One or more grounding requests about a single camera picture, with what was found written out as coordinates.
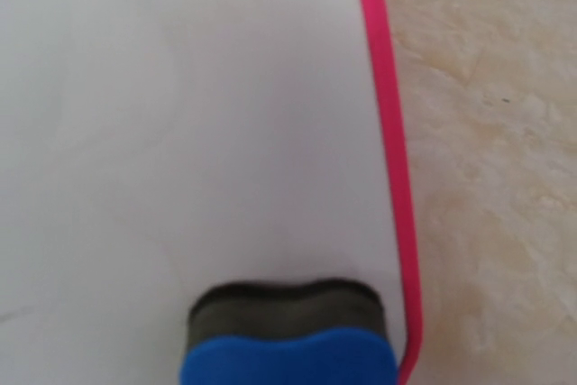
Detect blue whiteboard eraser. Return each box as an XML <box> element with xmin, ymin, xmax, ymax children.
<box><xmin>179</xmin><ymin>279</ymin><xmax>399</xmax><ymax>384</ymax></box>

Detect pink framed whiteboard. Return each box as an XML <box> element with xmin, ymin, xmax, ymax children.
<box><xmin>1</xmin><ymin>0</ymin><xmax>423</xmax><ymax>384</ymax></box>

